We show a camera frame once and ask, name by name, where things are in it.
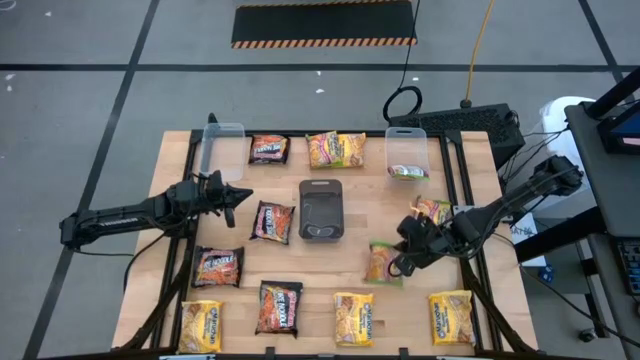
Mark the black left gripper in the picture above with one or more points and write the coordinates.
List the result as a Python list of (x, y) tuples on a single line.
[(209, 195)]

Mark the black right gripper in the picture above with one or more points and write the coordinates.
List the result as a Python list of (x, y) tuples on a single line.
[(435, 240)]

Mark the lime chili shrimp ramen pack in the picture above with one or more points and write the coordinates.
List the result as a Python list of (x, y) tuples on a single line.
[(380, 265), (407, 172), (322, 150), (435, 210)]

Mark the clear plastic bin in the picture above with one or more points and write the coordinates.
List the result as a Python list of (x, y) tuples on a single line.
[(407, 147), (222, 155)]

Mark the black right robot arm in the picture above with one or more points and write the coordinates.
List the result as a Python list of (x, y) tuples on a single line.
[(520, 194)]

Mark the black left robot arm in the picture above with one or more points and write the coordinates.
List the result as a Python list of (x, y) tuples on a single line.
[(115, 220)]

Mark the packets inside bin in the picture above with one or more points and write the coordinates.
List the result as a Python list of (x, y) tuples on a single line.
[(272, 222)]

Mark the black fire noodle pack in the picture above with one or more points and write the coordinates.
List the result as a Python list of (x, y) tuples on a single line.
[(217, 267), (279, 310), (270, 149)]

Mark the yellow creamy chicken ramen pack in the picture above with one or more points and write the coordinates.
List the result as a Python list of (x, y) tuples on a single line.
[(200, 327), (354, 320), (451, 317)]

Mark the grey translucent plastic bin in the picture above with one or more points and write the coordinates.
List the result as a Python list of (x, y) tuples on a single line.
[(320, 210)]

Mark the yellow chicken flavor ramen pack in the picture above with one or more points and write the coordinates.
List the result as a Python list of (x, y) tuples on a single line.
[(352, 150)]

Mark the white label box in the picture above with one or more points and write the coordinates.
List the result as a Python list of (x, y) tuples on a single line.
[(525, 235)]

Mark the white bag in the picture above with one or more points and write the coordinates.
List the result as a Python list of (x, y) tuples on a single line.
[(560, 125)]

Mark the black orange-striped floor mat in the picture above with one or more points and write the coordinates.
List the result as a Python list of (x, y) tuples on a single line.
[(325, 22)]

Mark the dark side cart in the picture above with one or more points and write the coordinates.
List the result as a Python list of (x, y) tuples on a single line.
[(615, 190)]

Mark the black keyboard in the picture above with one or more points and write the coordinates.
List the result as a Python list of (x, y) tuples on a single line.
[(631, 267)]

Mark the black monitor screen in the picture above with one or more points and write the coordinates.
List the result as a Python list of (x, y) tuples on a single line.
[(620, 132)]

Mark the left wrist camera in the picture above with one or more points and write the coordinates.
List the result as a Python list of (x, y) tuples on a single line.
[(186, 191)]

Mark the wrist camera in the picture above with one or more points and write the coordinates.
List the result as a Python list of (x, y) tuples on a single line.
[(186, 191), (465, 227)]

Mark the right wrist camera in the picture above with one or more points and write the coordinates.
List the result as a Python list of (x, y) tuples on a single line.
[(465, 227)]

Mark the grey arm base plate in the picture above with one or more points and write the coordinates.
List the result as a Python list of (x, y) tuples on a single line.
[(460, 210)]

